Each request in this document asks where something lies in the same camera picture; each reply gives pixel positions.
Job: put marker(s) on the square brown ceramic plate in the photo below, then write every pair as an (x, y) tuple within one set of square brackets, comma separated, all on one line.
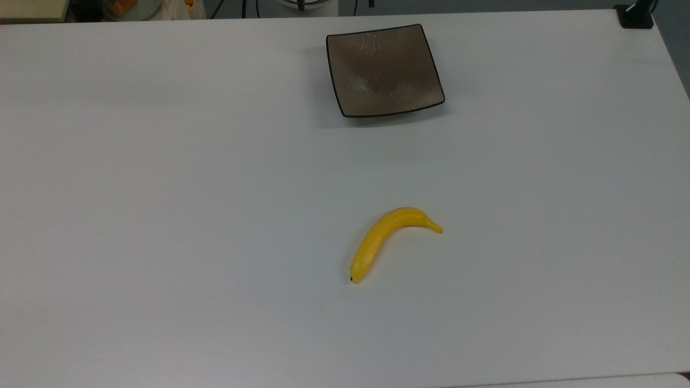
[(384, 70)]

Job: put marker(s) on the orange fruit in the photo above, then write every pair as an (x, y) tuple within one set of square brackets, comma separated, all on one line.
[(121, 6)]

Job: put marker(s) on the beige box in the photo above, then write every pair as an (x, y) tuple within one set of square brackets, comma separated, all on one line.
[(32, 8)]

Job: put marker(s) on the pale green bowl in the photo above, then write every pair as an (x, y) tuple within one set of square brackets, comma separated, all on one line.
[(148, 9)]

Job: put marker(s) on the clear plastic bag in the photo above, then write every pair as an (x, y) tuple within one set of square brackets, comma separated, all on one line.
[(180, 9)]

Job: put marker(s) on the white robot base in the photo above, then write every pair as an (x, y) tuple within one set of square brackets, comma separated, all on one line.
[(318, 6)]

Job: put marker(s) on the yellow banana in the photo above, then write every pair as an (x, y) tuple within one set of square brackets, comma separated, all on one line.
[(377, 234)]

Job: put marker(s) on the black table clamp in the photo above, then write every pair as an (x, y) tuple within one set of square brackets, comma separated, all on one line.
[(635, 18)]

